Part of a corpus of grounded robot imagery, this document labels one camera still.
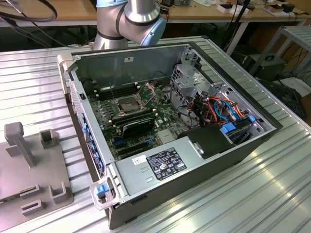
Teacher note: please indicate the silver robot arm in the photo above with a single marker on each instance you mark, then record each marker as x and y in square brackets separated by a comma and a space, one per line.
[141, 14]

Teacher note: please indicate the black RAM slot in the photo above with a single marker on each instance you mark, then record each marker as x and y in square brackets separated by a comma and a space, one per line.
[116, 88]
[134, 120]
[132, 115]
[119, 93]

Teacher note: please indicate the CPU socket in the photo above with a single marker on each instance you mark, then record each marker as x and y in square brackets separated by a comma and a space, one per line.
[128, 105]

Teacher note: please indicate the green motherboard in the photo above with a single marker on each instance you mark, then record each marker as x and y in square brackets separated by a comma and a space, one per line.
[167, 114]

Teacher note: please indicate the black graphics card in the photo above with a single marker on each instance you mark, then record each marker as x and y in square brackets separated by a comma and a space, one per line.
[138, 128]

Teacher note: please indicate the silver chipset heatsink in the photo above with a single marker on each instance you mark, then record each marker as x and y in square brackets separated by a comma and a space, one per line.
[166, 136]

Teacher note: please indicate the metal drive cage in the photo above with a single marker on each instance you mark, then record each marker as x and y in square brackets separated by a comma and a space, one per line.
[184, 83]

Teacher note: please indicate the thin locking lever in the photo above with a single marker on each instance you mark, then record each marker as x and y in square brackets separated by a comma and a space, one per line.
[112, 92]

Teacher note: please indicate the black plastic shroud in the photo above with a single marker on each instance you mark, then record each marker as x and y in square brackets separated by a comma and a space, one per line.
[209, 140]

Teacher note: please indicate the silver power supply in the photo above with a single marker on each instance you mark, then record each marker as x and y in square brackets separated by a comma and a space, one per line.
[136, 174]

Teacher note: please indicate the open PC case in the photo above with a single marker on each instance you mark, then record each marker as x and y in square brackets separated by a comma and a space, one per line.
[109, 68]

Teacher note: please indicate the blue disk carrier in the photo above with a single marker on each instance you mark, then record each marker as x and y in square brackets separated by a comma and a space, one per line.
[228, 128]

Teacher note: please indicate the blue case latch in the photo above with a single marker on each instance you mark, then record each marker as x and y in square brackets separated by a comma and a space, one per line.
[102, 190]

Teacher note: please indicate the white box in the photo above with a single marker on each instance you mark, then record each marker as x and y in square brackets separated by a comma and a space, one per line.
[228, 8]

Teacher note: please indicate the wooden desk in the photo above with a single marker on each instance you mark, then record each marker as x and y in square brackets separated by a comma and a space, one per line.
[75, 11]

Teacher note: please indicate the grey parts rack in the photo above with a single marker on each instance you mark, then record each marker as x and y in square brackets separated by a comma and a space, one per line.
[14, 170]

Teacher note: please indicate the metal shelf frame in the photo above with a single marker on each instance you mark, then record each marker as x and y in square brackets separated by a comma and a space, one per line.
[298, 32]

